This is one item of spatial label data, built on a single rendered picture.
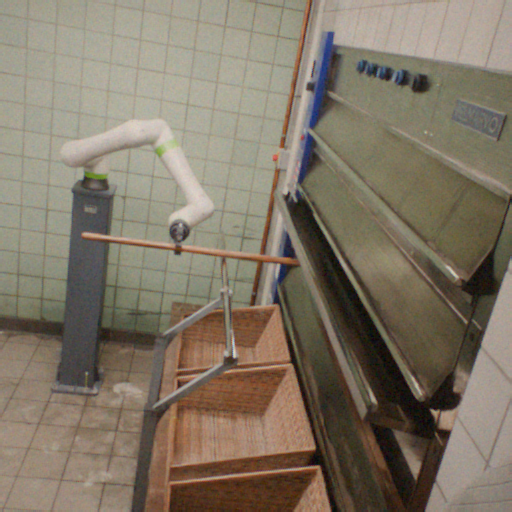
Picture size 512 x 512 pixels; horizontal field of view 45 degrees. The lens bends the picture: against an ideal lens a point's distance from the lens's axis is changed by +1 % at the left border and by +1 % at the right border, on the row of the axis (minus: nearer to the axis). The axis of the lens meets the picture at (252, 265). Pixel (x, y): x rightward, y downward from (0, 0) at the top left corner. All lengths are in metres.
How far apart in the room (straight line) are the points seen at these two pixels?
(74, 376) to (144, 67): 1.82
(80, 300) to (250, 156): 1.33
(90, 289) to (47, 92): 1.18
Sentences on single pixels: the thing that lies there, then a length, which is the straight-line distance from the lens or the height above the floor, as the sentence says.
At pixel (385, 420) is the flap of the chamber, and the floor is 1.40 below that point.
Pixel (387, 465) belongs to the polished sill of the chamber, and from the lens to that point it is 1.60.
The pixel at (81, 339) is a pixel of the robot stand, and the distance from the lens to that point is 3.61.
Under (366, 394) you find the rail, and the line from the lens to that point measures 1.33.
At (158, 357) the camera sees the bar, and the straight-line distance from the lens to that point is 2.45.
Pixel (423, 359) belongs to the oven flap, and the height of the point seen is 1.50.
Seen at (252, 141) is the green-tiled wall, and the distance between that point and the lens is 3.81.
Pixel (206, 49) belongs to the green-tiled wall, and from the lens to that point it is 3.74.
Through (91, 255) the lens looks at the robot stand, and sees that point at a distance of 3.39.
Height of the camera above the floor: 2.09
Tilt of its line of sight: 21 degrees down
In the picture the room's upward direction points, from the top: 10 degrees clockwise
